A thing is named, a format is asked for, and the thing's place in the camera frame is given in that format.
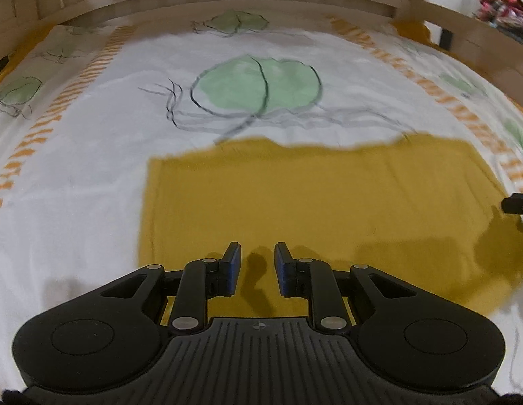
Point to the mustard yellow knit sweater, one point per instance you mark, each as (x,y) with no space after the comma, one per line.
(320,202)

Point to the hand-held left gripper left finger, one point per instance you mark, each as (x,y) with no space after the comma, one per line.
(232,268)

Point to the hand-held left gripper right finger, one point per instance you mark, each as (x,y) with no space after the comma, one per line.
(283,270)

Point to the white leaf-print bed cover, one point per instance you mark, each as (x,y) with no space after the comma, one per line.
(96,135)

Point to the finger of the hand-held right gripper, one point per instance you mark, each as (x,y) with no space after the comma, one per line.
(516,204)

